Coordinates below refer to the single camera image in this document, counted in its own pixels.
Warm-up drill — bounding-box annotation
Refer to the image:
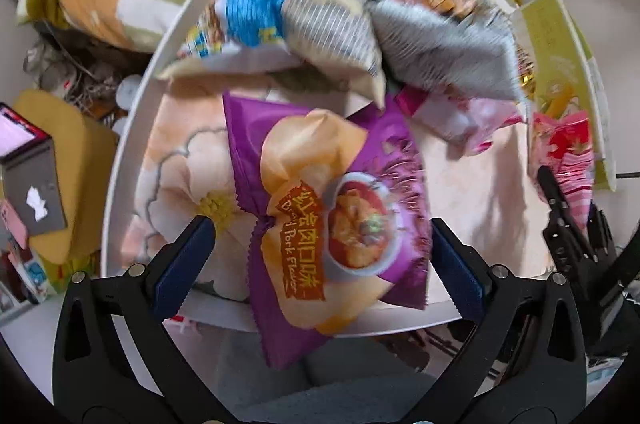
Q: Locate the yellow-green cardboard box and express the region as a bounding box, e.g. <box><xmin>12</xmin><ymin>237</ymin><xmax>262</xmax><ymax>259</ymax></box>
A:
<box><xmin>515</xmin><ymin>0</ymin><xmax>621</xmax><ymax>192</ymax></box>

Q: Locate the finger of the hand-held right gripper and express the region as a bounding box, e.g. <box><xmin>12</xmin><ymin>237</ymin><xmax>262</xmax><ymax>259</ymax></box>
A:
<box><xmin>536</xmin><ymin>165</ymin><xmax>588</xmax><ymax>262</ymax></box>
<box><xmin>586</xmin><ymin>203</ymin><xmax>617</xmax><ymax>265</ymax></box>

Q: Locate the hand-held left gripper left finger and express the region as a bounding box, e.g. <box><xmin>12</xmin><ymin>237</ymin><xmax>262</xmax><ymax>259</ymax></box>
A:
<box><xmin>52</xmin><ymin>215</ymin><xmax>236</xmax><ymax>424</ymax></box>

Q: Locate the gold snack packet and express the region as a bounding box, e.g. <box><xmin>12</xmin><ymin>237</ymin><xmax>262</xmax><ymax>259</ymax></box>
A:
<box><xmin>515</xmin><ymin>44</ymin><xmax>538</xmax><ymax>97</ymax></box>

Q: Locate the pink snack packet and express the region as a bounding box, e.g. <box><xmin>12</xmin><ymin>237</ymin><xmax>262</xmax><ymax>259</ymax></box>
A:
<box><xmin>395</xmin><ymin>85</ymin><xmax>526</xmax><ymax>157</ymax></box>

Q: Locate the tablet with pink screen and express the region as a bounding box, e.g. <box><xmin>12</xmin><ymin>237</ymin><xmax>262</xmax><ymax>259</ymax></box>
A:
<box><xmin>0</xmin><ymin>103</ymin><xmax>52</xmax><ymax>162</ymax></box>

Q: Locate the pile of cables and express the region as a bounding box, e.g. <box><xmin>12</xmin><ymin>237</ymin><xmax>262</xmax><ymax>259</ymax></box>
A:
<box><xmin>25</xmin><ymin>36</ymin><xmax>146</xmax><ymax>125</ymax></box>

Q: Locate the blue white snack packet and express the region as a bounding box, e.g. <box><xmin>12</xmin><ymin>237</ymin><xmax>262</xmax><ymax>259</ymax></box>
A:
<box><xmin>157</xmin><ymin>0</ymin><xmax>388</xmax><ymax>107</ymax></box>

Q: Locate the floral tablecloth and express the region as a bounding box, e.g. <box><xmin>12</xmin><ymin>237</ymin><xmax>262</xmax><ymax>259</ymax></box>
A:
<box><xmin>122</xmin><ymin>0</ymin><xmax>556</xmax><ymax>305</ymax></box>

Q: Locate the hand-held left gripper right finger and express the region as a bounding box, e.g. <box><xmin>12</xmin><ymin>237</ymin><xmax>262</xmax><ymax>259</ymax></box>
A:
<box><xmin>430</xmin><ymin>218</ymin><xmax>588</xmax><ymax>424</ymax></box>

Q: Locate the purple snack packet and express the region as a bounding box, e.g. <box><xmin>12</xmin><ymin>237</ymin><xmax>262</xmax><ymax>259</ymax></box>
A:
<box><xmin>221</xmin><ymin>91</ymin><xmax>435</xmax><ymax>370</ymax></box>

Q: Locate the red pink strawberry packet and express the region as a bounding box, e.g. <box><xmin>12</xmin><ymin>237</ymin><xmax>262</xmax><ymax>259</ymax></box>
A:
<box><xmin>530</xmin><ymin>110</ymin><xmax>597</xmax><ymax>232</ymax></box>

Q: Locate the yellow cushion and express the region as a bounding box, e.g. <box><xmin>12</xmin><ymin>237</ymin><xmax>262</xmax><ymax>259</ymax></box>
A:
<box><xmin>12</xmin><ymin>89</ymin><xmax>121</xmax><ymax>265</ymax></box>

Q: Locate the grey snack packet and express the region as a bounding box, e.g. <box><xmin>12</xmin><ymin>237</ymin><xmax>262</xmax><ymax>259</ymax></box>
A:
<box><xmin>370</xmin><ymin>0</ymin><xmax>531</xmax><ymax>125</ymax></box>

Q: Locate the grey laptop device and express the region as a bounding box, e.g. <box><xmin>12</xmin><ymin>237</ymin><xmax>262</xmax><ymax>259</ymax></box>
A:
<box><xmin>0</xmin><ymin>136</ymin><xmax>68</xmax><ymax>235</ymax></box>

